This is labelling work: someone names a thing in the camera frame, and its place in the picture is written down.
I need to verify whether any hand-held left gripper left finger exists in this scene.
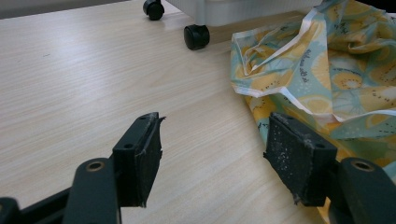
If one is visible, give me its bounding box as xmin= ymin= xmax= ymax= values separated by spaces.
xmin=111 ymin=111 xmax=167 ymax=209

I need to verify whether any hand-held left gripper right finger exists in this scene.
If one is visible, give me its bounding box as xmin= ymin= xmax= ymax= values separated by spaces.
xmin=262 ymin=111 xmax=339 ymax=208

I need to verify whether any yellow green floral bag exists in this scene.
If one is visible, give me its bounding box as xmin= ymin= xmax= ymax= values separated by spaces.
xmin=229 ymin=0 xmax=396 ymax=224

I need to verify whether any white two-tier cart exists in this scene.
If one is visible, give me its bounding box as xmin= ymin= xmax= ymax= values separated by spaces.
xmin=142 ymin=0 xmax=324 ymax=51

